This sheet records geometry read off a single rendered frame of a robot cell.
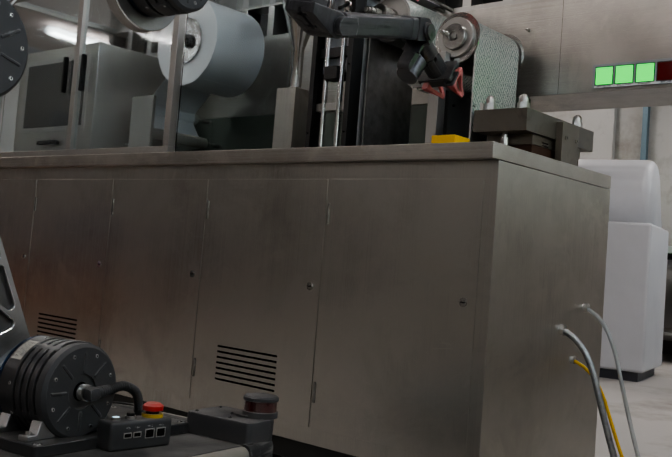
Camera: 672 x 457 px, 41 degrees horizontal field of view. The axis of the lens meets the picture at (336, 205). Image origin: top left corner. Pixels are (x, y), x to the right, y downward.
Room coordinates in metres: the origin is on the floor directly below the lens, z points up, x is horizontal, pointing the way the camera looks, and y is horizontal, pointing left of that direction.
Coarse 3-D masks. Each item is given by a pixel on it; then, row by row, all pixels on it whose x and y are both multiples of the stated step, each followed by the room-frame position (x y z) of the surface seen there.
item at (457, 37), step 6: (456, 24) 2.47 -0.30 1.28; (450, 30) 2.48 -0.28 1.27; (456, 30) 2.47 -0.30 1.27; (462, 30) 2.46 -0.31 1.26; (444, 36) 2.49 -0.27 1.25; (450, 36) 2.48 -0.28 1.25; (456, 36) 2.47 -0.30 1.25; (462, 36) 2.45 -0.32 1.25; (444, 42) 2.49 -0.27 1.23; (450, 42) 2.48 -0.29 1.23; (456, 42) 2.47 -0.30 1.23; (462, 42) 2.46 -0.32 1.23; (450, 48) 2.48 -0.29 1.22; (456, 48) 2.47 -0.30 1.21
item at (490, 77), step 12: (480, 60) 2.47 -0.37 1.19; (492, 60) 2.52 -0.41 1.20; (480, 72) 2.48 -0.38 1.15; (492, 72) 2.52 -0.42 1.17; (504, 72) 2.57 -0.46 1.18; (516, 72) 2.63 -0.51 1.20; (480, 84) 2.48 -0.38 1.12; (492, 84) 2.53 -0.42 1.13; (504, 84) 2.58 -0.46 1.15; (516, 84) 2.63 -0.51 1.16; (480, 96) 2.48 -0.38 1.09; (504, 96) 2.58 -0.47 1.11; (504, 108) 2.58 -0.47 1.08
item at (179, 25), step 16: (80, 0) 3.34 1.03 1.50; (80, 16) 3.33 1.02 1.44; (176, 16) 2.95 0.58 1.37; (80, 32) 3.33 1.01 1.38; (176, 32) 2.95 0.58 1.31; (80, 48) 3.33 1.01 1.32; (176, 48) 2.95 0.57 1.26; (64, 64) 3.36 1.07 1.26; (80, 64) 3.33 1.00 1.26; (176, 64) 2.95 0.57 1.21; (64, 80) 3.36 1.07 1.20; (80, 80) 3.28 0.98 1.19; (176, 80) 2.95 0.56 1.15; (176, 96) 2.96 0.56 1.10; (176, 112) 2.96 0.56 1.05
